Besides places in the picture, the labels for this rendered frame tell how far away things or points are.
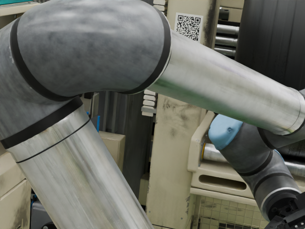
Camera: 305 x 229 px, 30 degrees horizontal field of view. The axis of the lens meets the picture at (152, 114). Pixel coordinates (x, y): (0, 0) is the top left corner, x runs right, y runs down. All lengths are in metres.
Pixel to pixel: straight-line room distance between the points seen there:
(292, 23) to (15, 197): 0.76
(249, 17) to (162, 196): 0.62
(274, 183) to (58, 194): 0.55
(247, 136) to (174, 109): 0.52
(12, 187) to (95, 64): 0.79
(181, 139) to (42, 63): 1.03
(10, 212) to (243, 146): 0.58
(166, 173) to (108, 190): 0.96
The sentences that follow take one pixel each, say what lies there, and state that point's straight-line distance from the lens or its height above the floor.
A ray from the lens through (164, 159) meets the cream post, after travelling 1.66.
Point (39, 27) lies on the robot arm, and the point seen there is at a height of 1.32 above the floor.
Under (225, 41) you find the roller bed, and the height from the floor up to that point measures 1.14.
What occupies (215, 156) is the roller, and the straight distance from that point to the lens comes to 1.55.
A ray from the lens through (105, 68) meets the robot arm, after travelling 0.64.
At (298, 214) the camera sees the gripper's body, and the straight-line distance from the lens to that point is 1.09.
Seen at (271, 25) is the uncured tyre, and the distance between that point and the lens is 1.35.
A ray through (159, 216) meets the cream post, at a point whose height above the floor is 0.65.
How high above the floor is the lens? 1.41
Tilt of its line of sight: 16 degrees down
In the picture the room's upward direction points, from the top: 6 degrees clockwise
